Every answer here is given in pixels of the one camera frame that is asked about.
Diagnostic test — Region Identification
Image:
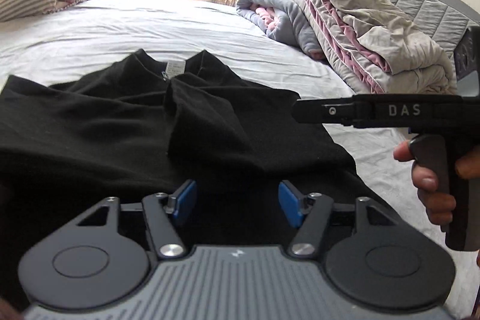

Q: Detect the grey padded headboard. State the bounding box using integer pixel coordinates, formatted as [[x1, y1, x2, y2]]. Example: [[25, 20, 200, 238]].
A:
[[346, 0, 480, 96]]

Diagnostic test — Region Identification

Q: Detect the grey blue folded blanket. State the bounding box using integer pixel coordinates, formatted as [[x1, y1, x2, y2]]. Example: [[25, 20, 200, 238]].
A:
[[236, 0, 326, 61]]

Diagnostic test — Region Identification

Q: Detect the black zip jacket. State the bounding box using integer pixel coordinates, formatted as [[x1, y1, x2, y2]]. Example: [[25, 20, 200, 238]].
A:
[[0, 48, 404, 310]]

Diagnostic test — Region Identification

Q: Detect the person right hand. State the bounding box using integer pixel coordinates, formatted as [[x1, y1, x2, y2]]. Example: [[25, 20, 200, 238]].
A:
[[393, 141, 480, 226]]

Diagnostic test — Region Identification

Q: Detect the beige pink folded quilt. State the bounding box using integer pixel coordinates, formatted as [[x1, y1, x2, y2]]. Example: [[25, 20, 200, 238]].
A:
[[294, 0, 456, 94]]

